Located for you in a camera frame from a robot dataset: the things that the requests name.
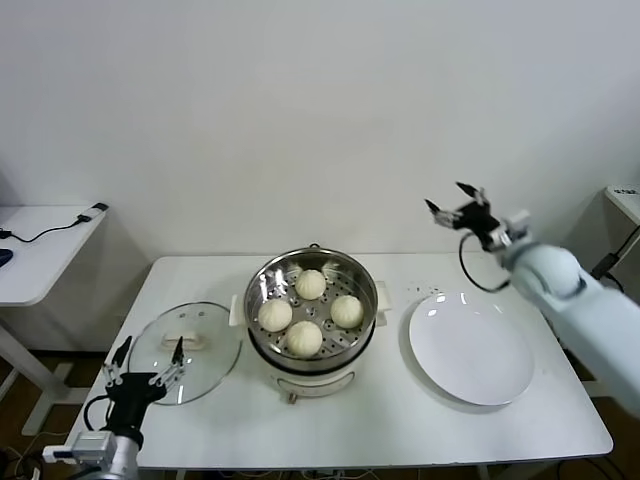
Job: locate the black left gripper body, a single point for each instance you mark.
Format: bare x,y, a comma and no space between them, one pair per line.
127,400

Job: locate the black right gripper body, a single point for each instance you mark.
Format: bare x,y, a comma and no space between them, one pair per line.
480,220

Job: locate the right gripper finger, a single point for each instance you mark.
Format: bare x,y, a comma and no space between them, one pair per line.
445,217
472,191

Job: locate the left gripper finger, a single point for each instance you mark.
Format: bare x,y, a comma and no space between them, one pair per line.
178,350
122,350

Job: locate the white steamed baozi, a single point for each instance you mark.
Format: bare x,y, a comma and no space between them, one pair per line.
304,338
346,311
310,284
275,315

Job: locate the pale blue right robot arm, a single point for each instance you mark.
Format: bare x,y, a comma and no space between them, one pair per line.
575,300

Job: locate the perforated steel steamer basket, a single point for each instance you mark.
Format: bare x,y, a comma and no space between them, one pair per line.
260,290

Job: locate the steel steamer pot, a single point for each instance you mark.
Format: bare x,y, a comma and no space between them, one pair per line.
320,385

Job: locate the white side table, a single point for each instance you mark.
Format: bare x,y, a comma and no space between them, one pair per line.
50,260

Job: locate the white round plate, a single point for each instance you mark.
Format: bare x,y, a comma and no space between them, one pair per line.
465,345

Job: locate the white desk with black label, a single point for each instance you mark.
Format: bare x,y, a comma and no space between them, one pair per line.
625,205

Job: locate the dark blue object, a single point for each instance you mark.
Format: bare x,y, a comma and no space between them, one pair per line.
6,257

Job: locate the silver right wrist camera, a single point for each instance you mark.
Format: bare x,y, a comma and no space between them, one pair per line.
517,222

